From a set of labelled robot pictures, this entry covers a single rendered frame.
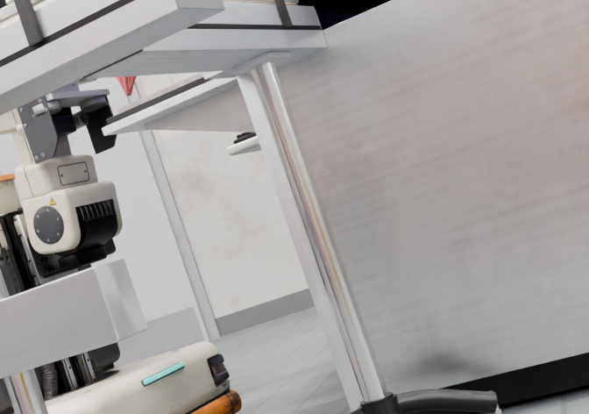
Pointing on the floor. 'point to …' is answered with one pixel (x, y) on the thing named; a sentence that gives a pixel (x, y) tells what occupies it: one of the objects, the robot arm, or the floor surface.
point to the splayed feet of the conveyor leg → (432, 402)
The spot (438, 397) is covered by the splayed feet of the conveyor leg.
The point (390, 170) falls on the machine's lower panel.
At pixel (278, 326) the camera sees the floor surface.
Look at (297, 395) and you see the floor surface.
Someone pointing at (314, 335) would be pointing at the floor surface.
